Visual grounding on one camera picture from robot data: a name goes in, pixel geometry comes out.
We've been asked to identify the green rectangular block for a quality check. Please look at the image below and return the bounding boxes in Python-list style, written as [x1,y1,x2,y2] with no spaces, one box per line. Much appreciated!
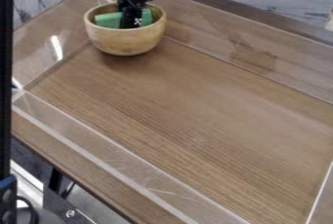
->
[94,8,154,29]

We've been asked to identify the light brown wooden bowl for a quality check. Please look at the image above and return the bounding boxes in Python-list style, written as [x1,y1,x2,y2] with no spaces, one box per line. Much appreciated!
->
[83,3,167,56]

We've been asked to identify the black table leg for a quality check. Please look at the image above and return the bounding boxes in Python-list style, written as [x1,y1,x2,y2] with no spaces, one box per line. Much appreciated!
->
[48,168,64,194]

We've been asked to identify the clear acrylic tray wall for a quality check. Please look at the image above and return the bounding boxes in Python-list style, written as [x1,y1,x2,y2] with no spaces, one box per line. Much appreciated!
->
[13,0,333,224]

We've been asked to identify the black metal base plate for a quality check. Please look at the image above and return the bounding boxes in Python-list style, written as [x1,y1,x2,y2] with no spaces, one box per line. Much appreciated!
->
[40,187,98,224]

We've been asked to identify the black cable loop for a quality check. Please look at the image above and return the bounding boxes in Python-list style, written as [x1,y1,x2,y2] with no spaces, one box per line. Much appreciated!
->
[16,195,41,224]

